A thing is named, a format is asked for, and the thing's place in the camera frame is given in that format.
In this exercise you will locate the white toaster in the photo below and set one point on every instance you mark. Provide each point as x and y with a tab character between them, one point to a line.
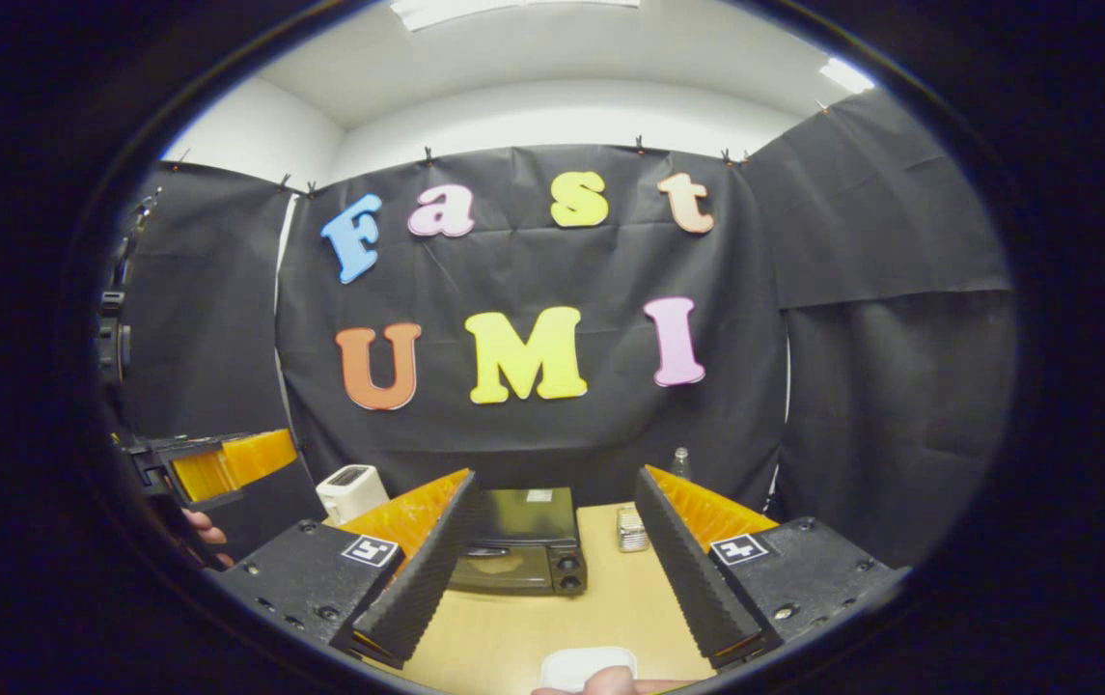
351	492

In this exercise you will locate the black electric oven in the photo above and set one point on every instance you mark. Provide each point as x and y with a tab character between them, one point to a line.
533	531

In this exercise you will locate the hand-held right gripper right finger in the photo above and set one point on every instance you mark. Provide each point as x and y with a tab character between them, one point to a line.
687	569

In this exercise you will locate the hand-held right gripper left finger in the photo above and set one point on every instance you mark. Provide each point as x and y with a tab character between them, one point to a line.
431	569

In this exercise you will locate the white plate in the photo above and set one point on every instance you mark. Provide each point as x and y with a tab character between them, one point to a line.
571	666

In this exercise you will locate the black equipment stand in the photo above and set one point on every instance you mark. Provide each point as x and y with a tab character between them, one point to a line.
118	309

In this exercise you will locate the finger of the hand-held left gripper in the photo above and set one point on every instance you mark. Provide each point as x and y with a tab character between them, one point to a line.
258	458
205	478

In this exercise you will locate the clear plastic bottle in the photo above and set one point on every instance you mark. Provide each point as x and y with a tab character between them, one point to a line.
681	465

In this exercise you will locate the ceiling light panel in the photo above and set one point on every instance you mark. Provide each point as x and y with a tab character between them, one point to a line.
846	75

